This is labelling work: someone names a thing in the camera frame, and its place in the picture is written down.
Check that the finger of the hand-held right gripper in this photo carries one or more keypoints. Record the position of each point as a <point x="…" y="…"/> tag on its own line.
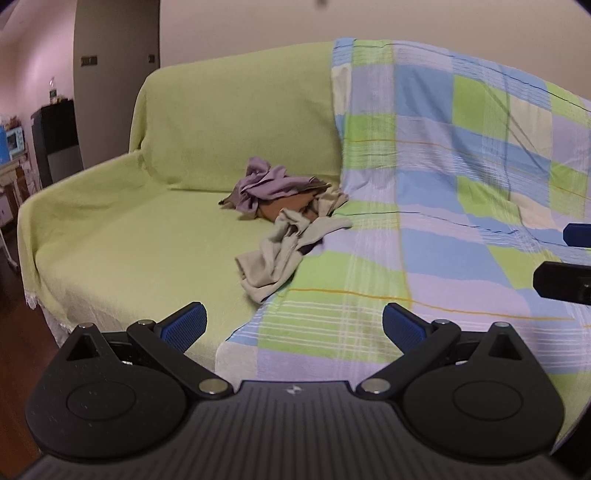
<point x="578" y="234"/>
<point x="561" y="281"/>

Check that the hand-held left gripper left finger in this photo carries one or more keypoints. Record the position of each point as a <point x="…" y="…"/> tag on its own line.
<point x="184" y="325"/>

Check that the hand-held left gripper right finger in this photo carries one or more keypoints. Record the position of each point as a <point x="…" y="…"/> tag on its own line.
<point x="402" y="325"/>

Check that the purple garment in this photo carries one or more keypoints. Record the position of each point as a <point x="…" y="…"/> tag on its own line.
<point x="270" y="184"/>

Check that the beige garment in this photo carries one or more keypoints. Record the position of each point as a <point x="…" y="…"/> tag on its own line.
<point x="281" y="258"/>

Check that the green covered sofa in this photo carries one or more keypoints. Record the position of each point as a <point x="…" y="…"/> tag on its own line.
<point x="152" y="207"/>

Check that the plaid blanket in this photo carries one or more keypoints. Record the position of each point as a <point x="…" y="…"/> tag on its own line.
<point x="438" y="207"/>

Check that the brown garment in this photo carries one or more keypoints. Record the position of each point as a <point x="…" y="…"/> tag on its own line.
<point x="288" y="204"/>

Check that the white shelf table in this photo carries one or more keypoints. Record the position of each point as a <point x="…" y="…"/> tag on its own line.
<point x="11" y="194"/>

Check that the black refrigerator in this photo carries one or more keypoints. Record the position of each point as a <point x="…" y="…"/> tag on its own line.
<point x="55" y="138"/>

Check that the blue microwave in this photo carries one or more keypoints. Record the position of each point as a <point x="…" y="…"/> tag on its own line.
<point x="11" y="145"/>

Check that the clear bottle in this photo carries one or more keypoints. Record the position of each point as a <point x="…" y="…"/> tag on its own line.
<point x="52" y="92"/>

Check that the dark wall switch panel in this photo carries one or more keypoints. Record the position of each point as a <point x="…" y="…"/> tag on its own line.
<point x="89" y="60"/>

